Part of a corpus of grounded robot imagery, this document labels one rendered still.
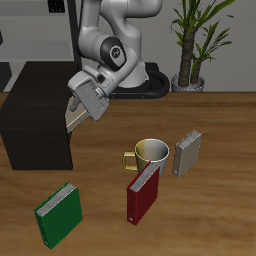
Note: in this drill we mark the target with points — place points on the yellow and white mug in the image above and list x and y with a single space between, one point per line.
156 154

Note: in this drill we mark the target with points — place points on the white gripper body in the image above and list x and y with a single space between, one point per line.
90 95

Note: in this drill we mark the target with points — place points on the black box on shelf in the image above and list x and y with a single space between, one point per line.
56 5

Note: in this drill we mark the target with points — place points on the dark brown desk caddy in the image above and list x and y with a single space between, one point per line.
33 116

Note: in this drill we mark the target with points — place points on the dark red book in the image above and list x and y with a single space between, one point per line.
144 196

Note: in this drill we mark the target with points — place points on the pale yellow book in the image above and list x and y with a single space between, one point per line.
76 119
188 156

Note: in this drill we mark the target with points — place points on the white shelf unit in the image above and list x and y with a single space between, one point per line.
33 33

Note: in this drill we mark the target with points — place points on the green book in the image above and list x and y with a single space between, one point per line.
61 218

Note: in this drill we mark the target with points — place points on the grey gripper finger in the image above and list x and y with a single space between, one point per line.
74 104

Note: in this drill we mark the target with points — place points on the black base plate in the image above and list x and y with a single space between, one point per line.
159 85

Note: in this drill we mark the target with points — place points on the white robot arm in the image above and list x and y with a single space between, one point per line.
96 40

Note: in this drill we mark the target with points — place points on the green pot plant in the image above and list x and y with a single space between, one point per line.
190 43

